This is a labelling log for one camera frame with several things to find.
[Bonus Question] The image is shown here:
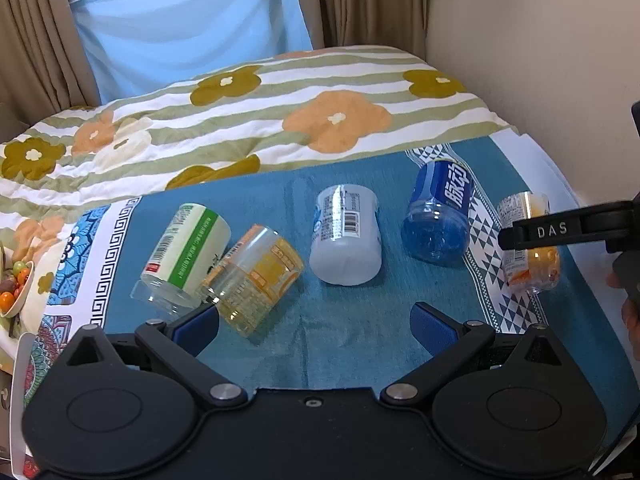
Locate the blue plastic cup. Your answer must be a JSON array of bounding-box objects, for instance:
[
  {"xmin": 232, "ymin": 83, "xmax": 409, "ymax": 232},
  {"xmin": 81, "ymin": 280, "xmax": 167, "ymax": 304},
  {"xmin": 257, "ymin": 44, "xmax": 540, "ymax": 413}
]
[{"xmin": 400, "ymin": 159, "xmax": 474, "ymax": 266}]

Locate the brown curtain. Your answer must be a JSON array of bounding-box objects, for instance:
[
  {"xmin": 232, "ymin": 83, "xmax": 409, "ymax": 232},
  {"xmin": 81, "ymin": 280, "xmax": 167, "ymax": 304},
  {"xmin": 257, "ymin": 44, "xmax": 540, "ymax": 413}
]
[
  {"xmin": 299, "ymin": 0, "xmax": 428, "ymax": 60},
  {"xmin": 1, "ymin": 0, "xmax": 100, "ymax": 126}
]

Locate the blue patterned cloth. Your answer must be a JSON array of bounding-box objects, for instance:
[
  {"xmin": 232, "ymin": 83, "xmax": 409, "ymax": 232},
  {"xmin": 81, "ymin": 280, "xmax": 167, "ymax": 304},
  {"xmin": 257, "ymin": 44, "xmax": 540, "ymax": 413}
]
[{"xmin": 15, "ymin": 131, "xmax": 639, "ymax": 428}]

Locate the green white label cup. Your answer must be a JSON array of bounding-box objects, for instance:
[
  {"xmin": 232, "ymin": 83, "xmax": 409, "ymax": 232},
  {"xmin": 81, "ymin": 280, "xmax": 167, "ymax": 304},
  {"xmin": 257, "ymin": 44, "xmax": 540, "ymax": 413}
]
[{"xmin": 130, "ymin": 203, "xmax": 231, "ymax": 316}]

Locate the floral striped quilt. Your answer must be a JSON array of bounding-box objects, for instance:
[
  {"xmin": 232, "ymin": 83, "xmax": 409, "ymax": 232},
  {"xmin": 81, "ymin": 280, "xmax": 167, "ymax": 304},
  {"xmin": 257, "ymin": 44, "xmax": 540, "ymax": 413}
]
[{"xmin": 0, "ymin": 44, "xmax": 519, "ymax": 376}]

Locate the bowl of fruit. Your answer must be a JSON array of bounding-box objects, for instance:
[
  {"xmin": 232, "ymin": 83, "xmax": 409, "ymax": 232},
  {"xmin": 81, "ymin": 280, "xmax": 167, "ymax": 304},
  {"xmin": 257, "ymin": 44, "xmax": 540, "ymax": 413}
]
[{"xmin": 0, "ymin": 260, "xmax": 35, "ymax": 318}]

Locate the light blue sheer curtain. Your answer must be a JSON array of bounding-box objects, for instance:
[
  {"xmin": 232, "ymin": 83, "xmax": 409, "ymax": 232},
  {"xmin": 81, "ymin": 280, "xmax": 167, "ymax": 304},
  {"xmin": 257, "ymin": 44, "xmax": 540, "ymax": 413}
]
[{"xmin": 70, "ymin": 0, "xmax": 311, "ymax": 102}]

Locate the right brown curtain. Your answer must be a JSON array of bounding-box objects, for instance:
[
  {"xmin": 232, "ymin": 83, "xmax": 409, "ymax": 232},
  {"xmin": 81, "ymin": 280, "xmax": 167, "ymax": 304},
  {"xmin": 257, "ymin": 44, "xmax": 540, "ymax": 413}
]
[{"xmin": 299, "ymin": 0, "xmax": 428, "ymax": 60}]

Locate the yellow label clear cup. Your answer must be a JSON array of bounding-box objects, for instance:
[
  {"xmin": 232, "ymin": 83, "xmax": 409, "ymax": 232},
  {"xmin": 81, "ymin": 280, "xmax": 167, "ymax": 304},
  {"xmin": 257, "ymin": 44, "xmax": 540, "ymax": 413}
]
[{"xmin": 196, "ymin": 224, "xmax": 304, "ymax": 337}]

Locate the orange cartoon label plastic cup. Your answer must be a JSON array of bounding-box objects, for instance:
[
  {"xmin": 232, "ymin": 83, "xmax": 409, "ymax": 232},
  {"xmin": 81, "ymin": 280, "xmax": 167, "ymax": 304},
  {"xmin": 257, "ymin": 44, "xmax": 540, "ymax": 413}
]
[{"xmin": 498, "ymin": 192, "xmax": 561, "ymax": 292}]

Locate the left brown curtain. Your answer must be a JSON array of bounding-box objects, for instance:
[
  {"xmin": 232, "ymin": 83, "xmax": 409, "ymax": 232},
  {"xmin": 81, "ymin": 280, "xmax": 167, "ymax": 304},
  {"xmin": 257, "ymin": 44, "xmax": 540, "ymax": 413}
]
[{"xmin": 1, "ymin": 0, "xmax": 100, "ymax": 126}]

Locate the person's right hand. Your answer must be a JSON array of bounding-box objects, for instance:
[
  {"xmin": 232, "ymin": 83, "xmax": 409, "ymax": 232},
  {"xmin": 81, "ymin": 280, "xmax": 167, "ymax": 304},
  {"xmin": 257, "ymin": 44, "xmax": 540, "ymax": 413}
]
[{"xmin": 620, "ymin": 298, "xmax": 640, "ymax": 361}]

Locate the white barcode plastic cup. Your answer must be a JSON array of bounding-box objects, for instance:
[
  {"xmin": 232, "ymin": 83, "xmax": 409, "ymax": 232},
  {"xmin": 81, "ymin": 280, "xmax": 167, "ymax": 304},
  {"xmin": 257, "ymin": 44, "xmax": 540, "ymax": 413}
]
[{"xmin": 309, "ymin": 184, "xmax": 382, "ymax": 286}]

